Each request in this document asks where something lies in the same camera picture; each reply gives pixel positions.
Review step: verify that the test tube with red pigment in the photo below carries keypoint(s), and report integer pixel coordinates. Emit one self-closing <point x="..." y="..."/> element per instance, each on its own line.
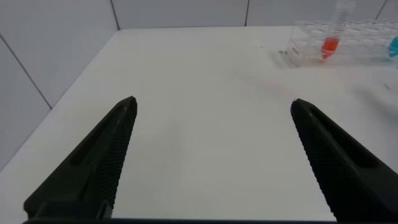
<point x="330" y="45"/>

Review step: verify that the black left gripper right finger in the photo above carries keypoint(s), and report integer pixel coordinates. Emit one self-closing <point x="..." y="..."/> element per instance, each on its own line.
<point x="345" y="168"/>

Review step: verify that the clear plastic test tube rack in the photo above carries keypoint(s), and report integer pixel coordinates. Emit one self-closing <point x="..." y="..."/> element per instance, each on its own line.
<point x="357" y="40"/>

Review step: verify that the test tube with blue pigment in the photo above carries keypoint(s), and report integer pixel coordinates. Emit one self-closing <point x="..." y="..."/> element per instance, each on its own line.
<point x="394" y="48"/>

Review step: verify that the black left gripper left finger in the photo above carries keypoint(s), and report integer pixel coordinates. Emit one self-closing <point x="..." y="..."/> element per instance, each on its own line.
<point x="93" y="168"/>

